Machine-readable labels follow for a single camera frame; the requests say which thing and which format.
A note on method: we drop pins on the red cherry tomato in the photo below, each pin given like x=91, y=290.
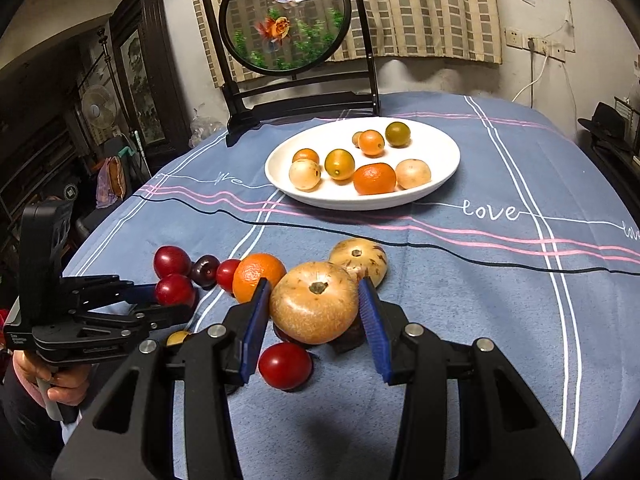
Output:
x=285, y=366
x=229, y=275

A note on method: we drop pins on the bumpy mandarin orange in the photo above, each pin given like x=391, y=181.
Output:
x=375, y=179

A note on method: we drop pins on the blue plaid tablecloth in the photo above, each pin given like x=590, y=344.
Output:
x=475, y=310

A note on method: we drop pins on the white wall socket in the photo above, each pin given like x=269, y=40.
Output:
x=512, y=37

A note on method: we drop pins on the yellow-orange citrus fruit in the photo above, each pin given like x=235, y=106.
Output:
x=340, y=164

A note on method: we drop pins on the purple and orange bag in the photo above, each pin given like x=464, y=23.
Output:
x=110, y=180

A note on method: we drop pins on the small orange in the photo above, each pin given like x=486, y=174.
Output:
x=305, y=155
x=371, y=142

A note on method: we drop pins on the dark framed painting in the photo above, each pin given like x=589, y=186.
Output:
x=140, y=85

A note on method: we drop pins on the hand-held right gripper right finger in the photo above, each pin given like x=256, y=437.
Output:
x=375, y=330

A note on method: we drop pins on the clear plastic bags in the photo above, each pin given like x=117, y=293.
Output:
x=205, y=127

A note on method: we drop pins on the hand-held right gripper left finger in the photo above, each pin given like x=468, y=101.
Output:
x=252, y=330

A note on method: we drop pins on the person's left hand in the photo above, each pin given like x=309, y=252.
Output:
x=70, y=390

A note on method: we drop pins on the dark purple plum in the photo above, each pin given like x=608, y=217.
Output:
x=205, y=271

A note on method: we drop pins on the white electric fan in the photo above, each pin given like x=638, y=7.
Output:
x=98, y=107

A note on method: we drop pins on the small pale yellow fruit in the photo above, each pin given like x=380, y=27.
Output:
x=305, y=174

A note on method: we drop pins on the red plum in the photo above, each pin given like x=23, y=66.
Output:
x=175, y=292
x=171, y=261

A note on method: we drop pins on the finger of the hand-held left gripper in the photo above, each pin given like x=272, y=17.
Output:
x=140, y=320
x=105, y=290

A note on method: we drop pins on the small yellow-green fruit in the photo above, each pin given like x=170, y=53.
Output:
x=356, y=138
x=177, y=338

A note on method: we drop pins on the round goldfish table screen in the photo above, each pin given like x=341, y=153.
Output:
x=285, y=15

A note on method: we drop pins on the black hat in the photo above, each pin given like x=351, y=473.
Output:
x=607, y=122

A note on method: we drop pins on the person's left forearm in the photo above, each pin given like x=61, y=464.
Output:
x=25, y=420

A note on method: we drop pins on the beige checked curtain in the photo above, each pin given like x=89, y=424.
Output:
x=425, y=10

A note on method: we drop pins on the green citrus fruit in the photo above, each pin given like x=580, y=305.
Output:
x=397, y=134

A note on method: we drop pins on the large orange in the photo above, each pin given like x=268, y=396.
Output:
x=257, y=275

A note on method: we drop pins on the large tan round fruit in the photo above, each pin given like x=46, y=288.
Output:
x=314, y=302

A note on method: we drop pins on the dark brown avocado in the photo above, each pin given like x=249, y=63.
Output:
x=352, y=340

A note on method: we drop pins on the dark wooden shelf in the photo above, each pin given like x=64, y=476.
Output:
x=40, y=160

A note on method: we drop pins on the small dark brown fruit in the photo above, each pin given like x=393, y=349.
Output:
x=286, y=335

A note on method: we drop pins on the white oval plate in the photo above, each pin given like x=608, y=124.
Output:
x=440, y=160

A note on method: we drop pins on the large pale yellow fruit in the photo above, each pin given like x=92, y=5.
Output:
x=413, y=173

